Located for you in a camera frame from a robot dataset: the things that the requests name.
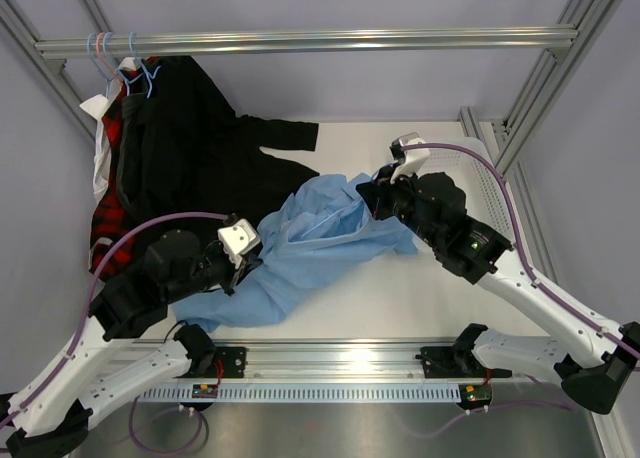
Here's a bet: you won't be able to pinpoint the white plastic basket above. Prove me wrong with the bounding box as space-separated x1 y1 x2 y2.
451 150 514 241

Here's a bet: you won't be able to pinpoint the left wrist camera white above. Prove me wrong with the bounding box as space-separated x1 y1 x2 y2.
217 219 260 269

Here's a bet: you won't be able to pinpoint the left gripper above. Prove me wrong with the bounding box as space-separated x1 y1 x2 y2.
166 230 263 304

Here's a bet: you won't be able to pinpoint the light blue wire hanger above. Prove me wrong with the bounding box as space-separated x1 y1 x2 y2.
287 199 365 243

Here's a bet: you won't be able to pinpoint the aluminium frame left posts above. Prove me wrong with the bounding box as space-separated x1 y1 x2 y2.
1 0 112 143

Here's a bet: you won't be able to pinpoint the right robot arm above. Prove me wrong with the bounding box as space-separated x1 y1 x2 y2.
356 166 639 415

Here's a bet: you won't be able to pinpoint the aluminium frame posts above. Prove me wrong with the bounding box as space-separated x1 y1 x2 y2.
1 0 112 143
483 0 639 306

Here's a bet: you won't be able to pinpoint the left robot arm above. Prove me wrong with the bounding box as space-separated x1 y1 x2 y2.
1 220 260 457

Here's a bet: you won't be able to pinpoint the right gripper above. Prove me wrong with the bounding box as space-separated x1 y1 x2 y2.
358 162 441 248

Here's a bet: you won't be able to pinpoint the white slotted cable duct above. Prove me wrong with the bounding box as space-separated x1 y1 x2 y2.
140 383 461 404

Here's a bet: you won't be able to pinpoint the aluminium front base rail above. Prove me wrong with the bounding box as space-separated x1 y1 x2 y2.
214 338 449 383

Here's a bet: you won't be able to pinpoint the white shirt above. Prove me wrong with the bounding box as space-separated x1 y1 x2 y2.
80 80 120 203

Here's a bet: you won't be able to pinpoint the red black plaid shirt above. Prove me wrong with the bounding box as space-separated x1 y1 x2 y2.
89 93 134 273

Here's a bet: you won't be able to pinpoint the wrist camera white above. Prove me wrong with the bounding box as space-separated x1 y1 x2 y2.
389 132 430 183
217 219 260 269

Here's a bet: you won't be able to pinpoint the blue hanger with black shirt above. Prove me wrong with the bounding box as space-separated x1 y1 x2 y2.
127 32 157 99

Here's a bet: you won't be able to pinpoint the aluminium hanging rail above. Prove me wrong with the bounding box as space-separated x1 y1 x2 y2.
33 23 579 60

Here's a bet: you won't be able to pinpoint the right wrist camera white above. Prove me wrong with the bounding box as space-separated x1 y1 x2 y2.
389 132 430 183

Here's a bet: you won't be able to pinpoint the blue hanger far left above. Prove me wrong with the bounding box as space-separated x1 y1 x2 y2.
85 33 115 85

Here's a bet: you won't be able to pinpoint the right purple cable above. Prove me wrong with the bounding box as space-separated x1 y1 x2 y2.
399 141 640 439

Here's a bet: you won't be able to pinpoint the aluminium frame right posts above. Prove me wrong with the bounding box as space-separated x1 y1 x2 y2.
483 0 639 306

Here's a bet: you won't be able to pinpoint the light blue shirt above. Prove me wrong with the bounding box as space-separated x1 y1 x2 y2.
172 173 417 332

